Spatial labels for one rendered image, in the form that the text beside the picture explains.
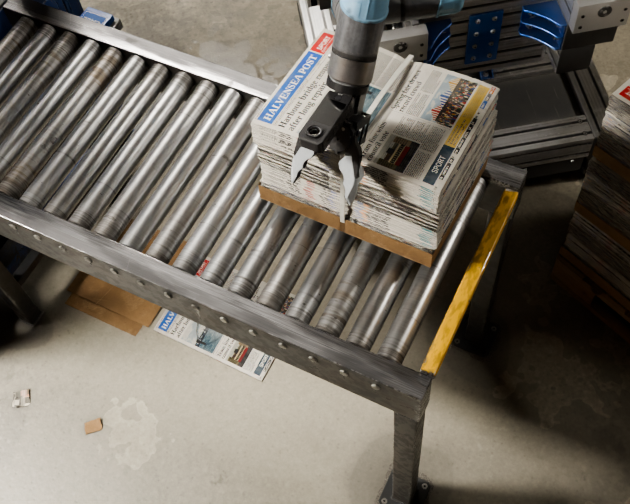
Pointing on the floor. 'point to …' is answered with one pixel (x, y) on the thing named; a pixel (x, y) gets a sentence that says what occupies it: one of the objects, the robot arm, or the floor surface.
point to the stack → (615, 216)
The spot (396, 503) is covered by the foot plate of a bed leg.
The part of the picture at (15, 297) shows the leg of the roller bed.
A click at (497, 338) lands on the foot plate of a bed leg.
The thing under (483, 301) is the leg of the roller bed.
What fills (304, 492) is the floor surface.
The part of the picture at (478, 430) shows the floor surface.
